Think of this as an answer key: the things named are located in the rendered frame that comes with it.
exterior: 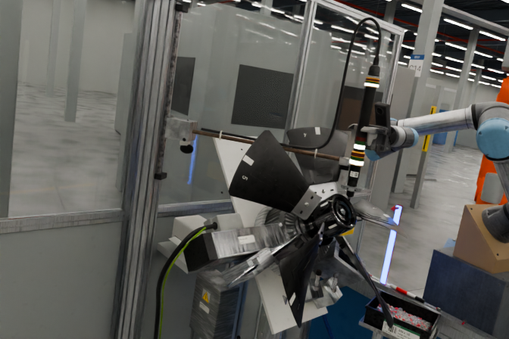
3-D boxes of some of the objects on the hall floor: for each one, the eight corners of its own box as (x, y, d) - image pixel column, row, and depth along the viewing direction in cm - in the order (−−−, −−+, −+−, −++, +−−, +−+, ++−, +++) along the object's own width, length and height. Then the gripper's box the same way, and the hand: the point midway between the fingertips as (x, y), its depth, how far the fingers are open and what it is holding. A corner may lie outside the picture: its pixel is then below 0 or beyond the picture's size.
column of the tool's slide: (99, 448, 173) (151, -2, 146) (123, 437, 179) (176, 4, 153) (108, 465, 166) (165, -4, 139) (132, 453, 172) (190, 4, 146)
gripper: (401, 153, 144) (366, 152, 130) (372, 146, 152) (336, 144, 138) (406, 129, 143) (371, 125, 128) (377, 122, 151) (341, 119, 137)
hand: (357, 126), depth 134 cm, fingers closed on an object, 4 cm apart
